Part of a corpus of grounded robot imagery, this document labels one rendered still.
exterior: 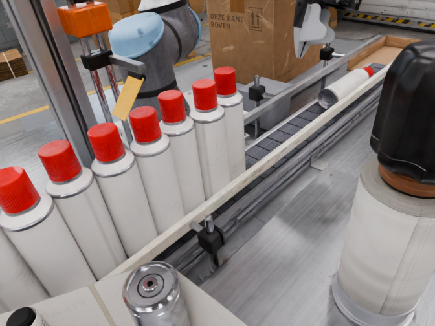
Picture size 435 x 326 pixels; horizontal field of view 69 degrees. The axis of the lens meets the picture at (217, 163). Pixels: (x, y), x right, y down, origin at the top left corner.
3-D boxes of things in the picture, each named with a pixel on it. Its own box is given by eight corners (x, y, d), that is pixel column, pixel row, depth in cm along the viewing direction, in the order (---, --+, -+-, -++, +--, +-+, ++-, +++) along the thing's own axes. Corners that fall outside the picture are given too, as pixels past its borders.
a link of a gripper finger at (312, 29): (312, 61, 55) (332, 3, 52) (284, 54, 58) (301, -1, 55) (320, 63, 57) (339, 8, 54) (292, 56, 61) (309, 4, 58)
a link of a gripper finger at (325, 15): (320, 63, 57) (339, 8, 54) (292, 56, 61) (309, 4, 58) (327, 65, 60) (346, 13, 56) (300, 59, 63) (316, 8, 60)
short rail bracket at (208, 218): (216, 282, 47) (208, 228, 40) (202, 271, 49) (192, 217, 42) (230, 268, 49) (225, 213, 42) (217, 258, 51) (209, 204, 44)
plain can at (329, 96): (338, 91, 72) (379, 64, 83) (318, 86, 75) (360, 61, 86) (335, 112, 75) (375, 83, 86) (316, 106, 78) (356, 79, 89)
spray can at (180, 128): (178, 222, 51) (151, 106, 39) (173, 201, 55) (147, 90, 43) (210, 214, 52) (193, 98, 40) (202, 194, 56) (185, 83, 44)
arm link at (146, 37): (113, 92, 70) (90, 28, 62) (145, 70, 80) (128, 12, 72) (160, 93, 65) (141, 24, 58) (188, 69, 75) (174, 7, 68)
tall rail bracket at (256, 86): (273, 151, 73) (274, 83, 63) (248, 141, 77) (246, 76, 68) (281, 145, 75) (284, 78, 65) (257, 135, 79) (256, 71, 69)
